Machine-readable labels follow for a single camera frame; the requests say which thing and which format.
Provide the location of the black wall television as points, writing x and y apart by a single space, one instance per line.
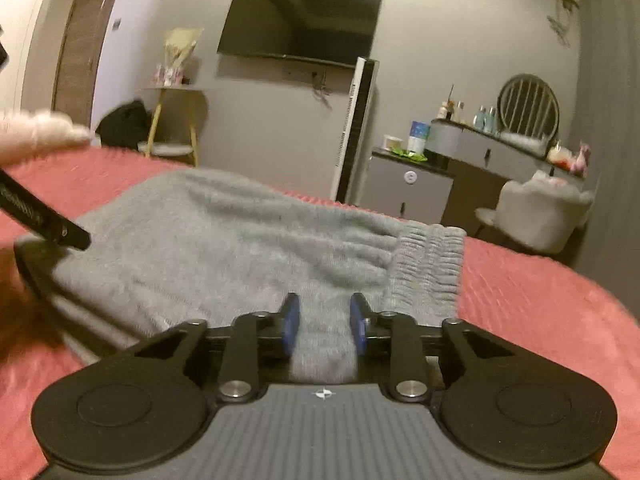
300 20

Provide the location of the grey vanity desk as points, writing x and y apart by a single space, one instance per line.
500 157

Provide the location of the gold-legged side table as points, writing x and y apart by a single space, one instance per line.
175 91

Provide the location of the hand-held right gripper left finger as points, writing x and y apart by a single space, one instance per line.
291 320

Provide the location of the white tower air conditioner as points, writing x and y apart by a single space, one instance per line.
357 135

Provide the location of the hanging wall decoration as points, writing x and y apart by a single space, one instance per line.
565 10

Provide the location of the white fluffy chair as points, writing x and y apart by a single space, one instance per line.
540 210

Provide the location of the pink plush toy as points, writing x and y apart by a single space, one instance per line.
583 157

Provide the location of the blue and white carton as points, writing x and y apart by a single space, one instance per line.
419 137

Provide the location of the grey curtain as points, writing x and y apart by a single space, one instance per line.
610 110

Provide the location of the small grey cabinet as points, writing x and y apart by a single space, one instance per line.
405 195

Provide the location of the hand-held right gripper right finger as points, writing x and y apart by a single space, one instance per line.
357 322

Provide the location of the green packet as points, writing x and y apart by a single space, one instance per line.
407 154

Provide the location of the red and white plush toy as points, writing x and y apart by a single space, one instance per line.
560 156

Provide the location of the white fluffy cloth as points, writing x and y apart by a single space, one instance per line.
522 140

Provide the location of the round ribbed vanity mirror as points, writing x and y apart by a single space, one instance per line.
527 105

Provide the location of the white cosmetic bottle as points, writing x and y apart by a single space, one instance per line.
443 111
460 112

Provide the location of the grey pants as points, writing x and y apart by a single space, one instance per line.
225 240

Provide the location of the wrapped flower bouquet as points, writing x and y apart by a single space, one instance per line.
181 50

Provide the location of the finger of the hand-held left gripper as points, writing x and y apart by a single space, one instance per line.
45 220

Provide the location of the pink textured blanket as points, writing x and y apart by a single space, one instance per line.
525 300

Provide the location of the small pink ornaments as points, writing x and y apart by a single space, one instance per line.
167 76

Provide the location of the brown wooden door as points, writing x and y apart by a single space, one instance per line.
82 35

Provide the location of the black bag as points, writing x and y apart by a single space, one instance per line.
125 125

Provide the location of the white cup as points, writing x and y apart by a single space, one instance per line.
393 143

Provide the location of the blue cosmetic bottle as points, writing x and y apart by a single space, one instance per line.
480 119
491 120

